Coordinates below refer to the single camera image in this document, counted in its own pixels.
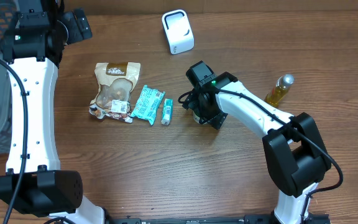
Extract green white tissue pack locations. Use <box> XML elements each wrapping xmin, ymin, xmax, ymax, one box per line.
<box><xmin>161</xmin><ymin>98</ymin><xmax>173</xmax><ymax>126</ymax></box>

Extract teal snack packet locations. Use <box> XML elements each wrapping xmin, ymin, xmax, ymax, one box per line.
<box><xmin>131</xmin><ymin>85</ymin><xmax>165</xmax><ymax>126</ymax></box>

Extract brown and white snack bag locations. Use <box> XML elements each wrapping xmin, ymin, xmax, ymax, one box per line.
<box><xmin>89</xmin><ymin>62</ymin><xmax>141</xmax><ymax>123</ymax></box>

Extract yellow dish soap bottle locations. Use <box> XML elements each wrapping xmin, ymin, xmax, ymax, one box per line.
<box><xmin>264</xmin><ymin>74</ymin><xmax>295</xmax><ymax>108</ymax></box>

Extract green lid seasoning jar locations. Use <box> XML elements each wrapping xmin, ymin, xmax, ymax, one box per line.
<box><xmin>192</xmin><ymin>111</ymin><xmax>200</xmax><ymax>123</ymax></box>

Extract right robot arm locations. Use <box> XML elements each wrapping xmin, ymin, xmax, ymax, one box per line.
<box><xmin>179</xmin><ymin>61</ymin><xmax>332</xmax><ymax>223</ymax></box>

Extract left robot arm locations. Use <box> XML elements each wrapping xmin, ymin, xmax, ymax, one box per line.
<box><xmin>0</xmin><ymin>0</ymin><xmax>111</xmax><ymax>223</ymax></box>

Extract white barcode scanner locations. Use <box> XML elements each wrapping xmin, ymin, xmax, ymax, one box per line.
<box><xmin>162</xmin><ymin>9</ymin><xmax>195</xmax><ymax>55</ymax></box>

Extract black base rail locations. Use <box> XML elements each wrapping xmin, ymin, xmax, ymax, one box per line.
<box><xmin>54</xmin><ymin>213</ymin><xmax>332</xmax><ymax>224</ymax></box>

